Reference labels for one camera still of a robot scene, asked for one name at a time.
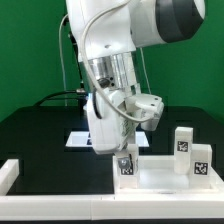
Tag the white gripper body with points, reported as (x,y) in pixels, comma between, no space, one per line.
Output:
(109,131)

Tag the white square tabletop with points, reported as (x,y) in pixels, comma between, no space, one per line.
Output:
(156,175)

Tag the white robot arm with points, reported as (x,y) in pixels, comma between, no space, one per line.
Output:
(108,33)

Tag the white sheet with fiducial tags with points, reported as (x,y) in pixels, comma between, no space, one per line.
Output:
(82,139)

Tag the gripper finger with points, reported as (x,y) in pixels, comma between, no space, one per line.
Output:
(124,162)

